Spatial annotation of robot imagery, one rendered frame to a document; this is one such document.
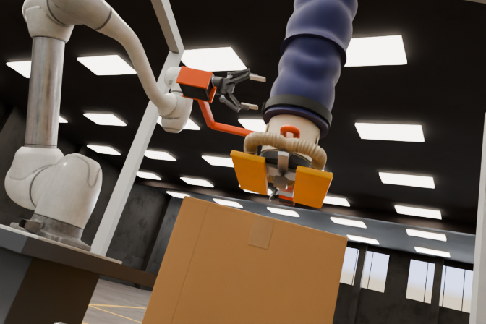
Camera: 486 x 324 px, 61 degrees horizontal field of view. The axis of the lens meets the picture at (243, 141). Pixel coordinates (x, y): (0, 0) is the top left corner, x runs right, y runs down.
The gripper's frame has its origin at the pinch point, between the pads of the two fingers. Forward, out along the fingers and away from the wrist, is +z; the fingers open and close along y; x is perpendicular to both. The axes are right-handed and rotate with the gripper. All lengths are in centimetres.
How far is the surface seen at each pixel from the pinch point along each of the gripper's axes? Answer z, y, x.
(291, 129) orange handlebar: 20, 32, 42
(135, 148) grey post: -156, -34, -235
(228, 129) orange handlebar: -0.1, 31.5, 32.1
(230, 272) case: 15, 75, 55
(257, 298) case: 22, 79, 55
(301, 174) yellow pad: 26, 44, 42
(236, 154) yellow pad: 7, 43, 44
